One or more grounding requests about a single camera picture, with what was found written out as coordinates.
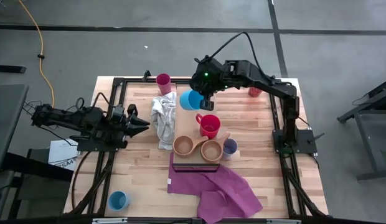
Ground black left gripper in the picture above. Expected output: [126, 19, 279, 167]
[109, 104, 151, 141]

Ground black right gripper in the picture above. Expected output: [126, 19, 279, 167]
[189, 57, 232, 112]

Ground bright blue mug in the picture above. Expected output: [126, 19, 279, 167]
[179, 89, 205, 111]

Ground red mug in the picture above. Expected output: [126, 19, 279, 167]
[195, 113, 222, 140]

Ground wooden cup with handle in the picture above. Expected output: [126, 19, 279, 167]
[172, 135, 210, 157]
[200, 131, 232, 164]

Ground magenta plastic cup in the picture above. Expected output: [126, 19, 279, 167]
[155, 73, 172, 96]

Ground orange translucent tumbler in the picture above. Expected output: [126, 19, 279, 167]
[247, 86, 263, 98]

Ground lavender plastic cup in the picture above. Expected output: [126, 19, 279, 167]
[222, 138, 238, 161]

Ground dull blue plastic cup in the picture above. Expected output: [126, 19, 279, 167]
[106, 190, 131, 212]

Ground white cloth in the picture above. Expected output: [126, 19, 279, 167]
[149, 91, 177, 151]

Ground white paper label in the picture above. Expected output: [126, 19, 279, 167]
[48, 138, 80, 172]

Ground purple cloth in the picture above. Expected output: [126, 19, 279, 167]
[166, 151, 264, 224]

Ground grey side table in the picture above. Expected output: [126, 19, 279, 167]
[0, 83, 29, 177]

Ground black floor bar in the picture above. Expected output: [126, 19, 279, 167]
[0, 64, 27, 75]

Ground black metal stand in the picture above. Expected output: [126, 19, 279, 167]
[337, 77, 386, 182]

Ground black table frame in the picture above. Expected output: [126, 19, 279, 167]
[64, 67, 330, 220]

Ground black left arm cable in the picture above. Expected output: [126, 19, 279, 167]
[75, 91, 115, 110]

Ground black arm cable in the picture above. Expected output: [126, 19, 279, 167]
[75, 91, 115, 110]
[194, 30, 263, 77]

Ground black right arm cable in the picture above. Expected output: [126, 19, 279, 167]
[194, 30, 263, 77]

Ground thick black hose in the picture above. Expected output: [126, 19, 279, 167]
[70, 151, 93, 210]

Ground silver bracket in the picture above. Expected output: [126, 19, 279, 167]
[92, 217, 129, 224]
[265, 218, 303, 224]

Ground thin black wires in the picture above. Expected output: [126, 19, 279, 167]
[22, 100, 44, 116]

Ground yellow cable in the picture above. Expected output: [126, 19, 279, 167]
[17, 0, 56, 108]

